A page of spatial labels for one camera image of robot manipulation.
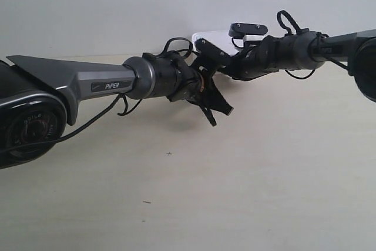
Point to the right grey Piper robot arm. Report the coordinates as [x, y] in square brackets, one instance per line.
[309, 50]

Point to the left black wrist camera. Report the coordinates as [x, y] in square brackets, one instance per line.
[210, 58]

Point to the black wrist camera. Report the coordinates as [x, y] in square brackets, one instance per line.
[210, 58]
[245, 35]

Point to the white lidded plastic container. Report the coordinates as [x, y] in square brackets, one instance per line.
[221, 39]

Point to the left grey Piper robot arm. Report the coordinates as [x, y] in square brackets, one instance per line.
[40, 97]

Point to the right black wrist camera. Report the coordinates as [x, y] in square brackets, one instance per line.
[245, 35]

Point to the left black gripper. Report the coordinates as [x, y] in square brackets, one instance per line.
[198, 88]

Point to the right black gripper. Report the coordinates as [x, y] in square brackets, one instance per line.
[254, 60]

